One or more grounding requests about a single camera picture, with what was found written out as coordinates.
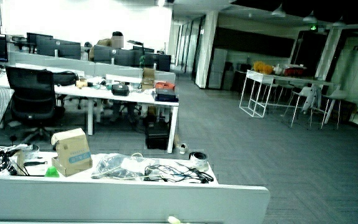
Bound white cabinet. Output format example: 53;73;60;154
208;47;229;90

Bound yellow plush toy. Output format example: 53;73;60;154
252;60;274;75

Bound tall cardboard box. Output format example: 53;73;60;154
141;67;156;92

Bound red object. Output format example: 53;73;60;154
283;64;307;77

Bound long white office desk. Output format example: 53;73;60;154
0;73;180;154

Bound long white bar table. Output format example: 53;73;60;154
267;73;342;110

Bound light jacket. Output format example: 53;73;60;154
301;85;323;114

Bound black office chair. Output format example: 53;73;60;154
5;65;66;141

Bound green plastic object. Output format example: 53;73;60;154
44;166;60;178

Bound orange object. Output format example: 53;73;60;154
155;81;177;91

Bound white plush toy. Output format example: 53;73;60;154
272;63;285;76

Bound white metal frame table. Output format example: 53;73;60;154
238;69;275;119

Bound tangled black cables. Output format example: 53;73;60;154
144;164;215;184

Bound small black case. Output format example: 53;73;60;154
111;83;131;96

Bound black computer tower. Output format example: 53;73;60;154
144;120;171;151

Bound white desk partition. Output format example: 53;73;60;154
0;174;272;224

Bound roll of tape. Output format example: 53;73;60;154
188;151;210;172

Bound clear plastic bag of cables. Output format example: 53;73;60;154
91;152;155;182

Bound white cluttered office desk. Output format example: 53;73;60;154
0;151;219;187

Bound grey pendant lamp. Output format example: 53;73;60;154
332;16;347;28
270;3;287;18
302;10;319;24

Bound open cardboard box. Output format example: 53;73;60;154
50;128;93;177

